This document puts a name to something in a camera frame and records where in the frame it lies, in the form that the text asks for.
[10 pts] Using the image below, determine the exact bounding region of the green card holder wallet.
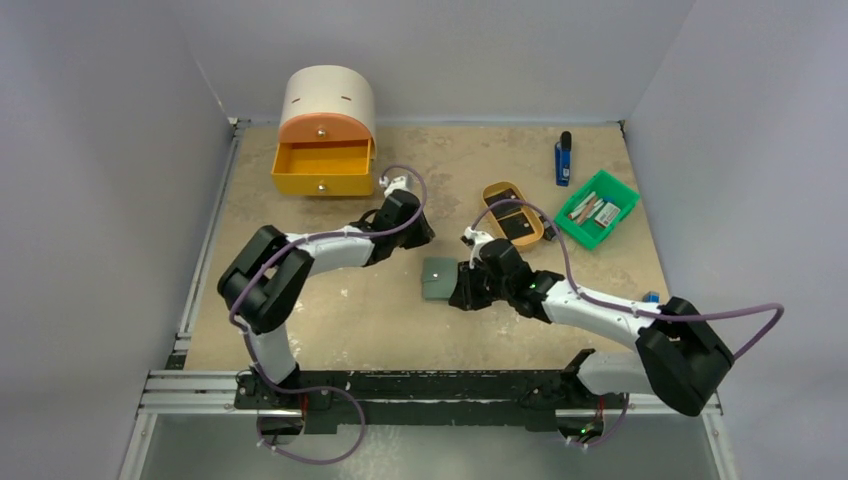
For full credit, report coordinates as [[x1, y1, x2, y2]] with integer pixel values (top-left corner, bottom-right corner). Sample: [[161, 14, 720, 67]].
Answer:
[[420, 257, 459, 302]]

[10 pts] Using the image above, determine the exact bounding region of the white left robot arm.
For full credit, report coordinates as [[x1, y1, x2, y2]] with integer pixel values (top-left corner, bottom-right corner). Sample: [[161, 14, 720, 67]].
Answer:
[[217, 189, 435, 409]]

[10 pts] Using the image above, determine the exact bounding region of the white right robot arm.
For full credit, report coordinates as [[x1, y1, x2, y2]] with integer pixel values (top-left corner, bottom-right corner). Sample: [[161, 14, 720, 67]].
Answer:
[[449, 232, 734, 417]]

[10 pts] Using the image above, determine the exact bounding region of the black VIP card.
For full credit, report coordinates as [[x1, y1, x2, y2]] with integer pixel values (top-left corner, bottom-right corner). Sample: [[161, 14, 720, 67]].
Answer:
[[497, 206, 535, 240]]

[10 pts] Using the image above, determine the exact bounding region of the stack of black cards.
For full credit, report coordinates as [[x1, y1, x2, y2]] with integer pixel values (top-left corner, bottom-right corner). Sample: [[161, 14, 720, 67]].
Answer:
[[487, 189, 518, 205]]

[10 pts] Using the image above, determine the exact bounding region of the tan oval tray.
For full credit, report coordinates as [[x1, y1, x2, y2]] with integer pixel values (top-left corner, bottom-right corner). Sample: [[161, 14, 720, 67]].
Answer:
[[482, 181, 544, 249]]

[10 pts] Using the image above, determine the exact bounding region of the yellow open drawer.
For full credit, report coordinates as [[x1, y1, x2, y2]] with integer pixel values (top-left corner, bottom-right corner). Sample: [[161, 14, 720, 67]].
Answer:
[[270, 139, 374, 197]]

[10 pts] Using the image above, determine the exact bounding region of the green plastic bin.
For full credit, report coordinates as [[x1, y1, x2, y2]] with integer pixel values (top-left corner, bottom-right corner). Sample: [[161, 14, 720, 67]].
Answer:
[[554, 170, 640, 250]]

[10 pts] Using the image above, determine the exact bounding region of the small box in bin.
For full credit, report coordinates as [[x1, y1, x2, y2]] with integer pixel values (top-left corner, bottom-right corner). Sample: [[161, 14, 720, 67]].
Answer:
[[592, 201, 621, 229]]

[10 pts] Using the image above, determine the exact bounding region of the white and orange drawer cabinet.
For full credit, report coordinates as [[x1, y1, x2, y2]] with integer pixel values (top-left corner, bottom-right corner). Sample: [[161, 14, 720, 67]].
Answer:
[[277, 65, 376, 158]]

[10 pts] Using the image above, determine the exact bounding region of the blue lighter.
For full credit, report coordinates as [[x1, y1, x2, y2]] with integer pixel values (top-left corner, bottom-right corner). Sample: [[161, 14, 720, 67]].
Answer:
[[554, 131, 572, 187]]

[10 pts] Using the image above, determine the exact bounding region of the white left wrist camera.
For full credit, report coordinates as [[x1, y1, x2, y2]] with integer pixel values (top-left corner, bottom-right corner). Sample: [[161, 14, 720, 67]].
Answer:
[[378, 175, 414, 197]]

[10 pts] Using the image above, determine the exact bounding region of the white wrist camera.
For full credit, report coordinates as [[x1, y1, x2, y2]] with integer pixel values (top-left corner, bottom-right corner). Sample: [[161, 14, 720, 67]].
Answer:
[[461, 226, 495, 268], [378, 175, 414, 197]]

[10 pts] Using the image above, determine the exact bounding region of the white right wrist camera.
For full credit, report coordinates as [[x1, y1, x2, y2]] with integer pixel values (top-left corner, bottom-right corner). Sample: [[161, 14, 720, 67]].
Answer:
[[461, 226, 495, 268]]

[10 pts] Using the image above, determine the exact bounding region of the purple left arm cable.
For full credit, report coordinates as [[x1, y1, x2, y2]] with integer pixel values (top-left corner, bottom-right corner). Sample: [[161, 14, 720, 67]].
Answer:
[[228, 164, 429, 466]]

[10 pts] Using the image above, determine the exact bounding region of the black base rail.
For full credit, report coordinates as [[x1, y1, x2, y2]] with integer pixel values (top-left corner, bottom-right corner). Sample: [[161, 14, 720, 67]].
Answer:
[[234, 367, 625, 436]]

